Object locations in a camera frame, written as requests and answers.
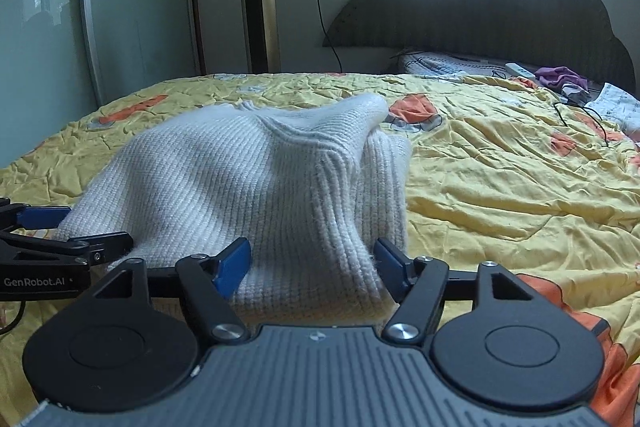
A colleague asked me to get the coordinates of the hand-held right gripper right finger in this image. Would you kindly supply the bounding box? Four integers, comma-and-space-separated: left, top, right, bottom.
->
374, 237, 537, 346

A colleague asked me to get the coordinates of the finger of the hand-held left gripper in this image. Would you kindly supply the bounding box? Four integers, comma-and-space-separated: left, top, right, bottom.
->
0, 197, 72, 233
0, 232, 135, 266

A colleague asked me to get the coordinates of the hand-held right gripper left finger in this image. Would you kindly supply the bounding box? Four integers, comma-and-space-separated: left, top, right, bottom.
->
91, 237, 252, 345

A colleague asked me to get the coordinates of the white knitted sweater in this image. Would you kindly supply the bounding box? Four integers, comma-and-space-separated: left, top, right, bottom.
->
52, 94, 414, 323

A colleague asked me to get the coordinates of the yellow printed bedsheet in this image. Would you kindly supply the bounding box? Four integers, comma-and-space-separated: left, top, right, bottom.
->
0, 72, 640, 427

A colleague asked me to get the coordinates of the floral glass wardrobe door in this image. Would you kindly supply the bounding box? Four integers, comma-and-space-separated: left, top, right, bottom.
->
79, 0, 203, 108
0, 0, 98, 170

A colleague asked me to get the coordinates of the purple cloth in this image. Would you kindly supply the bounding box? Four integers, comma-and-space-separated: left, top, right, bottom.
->
535, 66, 589, 90

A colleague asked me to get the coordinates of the gold tower heater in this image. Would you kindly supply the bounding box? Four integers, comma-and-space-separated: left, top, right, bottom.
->
237, 0, 282, 74

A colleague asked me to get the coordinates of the white patterned cloth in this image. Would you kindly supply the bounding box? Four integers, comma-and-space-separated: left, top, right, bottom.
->
585, 82, 640, 134

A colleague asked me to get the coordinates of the dark padded headboard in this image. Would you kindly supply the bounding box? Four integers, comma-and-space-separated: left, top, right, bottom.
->
322, 0, 637, 94

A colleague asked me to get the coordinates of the thin black cable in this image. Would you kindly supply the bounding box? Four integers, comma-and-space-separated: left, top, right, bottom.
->
552, 99, 627, 148

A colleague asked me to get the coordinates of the black power cable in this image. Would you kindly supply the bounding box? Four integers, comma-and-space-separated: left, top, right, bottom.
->
312, 0, 346, 74

